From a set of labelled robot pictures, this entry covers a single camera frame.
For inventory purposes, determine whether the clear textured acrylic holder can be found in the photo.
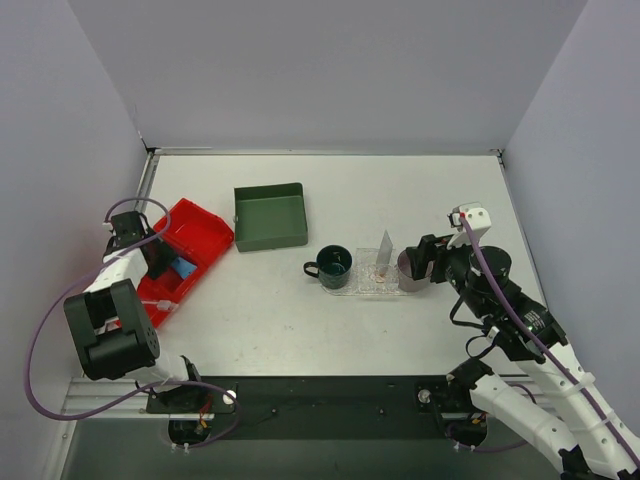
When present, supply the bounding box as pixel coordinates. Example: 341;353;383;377
353;248;401;296

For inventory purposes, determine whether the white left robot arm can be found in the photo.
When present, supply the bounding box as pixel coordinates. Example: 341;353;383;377
63;211;205;412

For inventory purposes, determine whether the blue toothpaste tube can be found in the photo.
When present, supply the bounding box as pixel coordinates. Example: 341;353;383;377
171;257;197;279

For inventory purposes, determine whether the clear textured oval tray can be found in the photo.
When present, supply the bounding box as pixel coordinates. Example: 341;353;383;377
322;248;413;297

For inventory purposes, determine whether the white orange toothpaste tube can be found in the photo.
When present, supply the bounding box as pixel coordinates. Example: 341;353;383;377
373;230;393;283

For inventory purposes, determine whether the grey mug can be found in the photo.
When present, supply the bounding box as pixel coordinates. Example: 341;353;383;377
397;250;433;293

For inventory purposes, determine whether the green plastic tray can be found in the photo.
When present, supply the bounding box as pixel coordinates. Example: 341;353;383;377
234;182;309;253

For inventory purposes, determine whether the aluminium frame rail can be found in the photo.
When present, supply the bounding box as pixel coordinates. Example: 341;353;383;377
59;372;599;421

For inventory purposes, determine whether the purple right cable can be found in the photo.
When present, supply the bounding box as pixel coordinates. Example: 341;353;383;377
447;212;640;469

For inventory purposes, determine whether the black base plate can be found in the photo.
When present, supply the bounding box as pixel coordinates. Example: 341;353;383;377
166;394;488;445

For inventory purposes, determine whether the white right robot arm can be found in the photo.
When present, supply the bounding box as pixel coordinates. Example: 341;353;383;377
406;232;639;479

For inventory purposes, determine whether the dark green mug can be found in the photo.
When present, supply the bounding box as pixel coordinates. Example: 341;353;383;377
303;245;353;290

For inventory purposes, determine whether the red plastic organizer box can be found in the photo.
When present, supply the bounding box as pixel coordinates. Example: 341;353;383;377
137;198;234;327

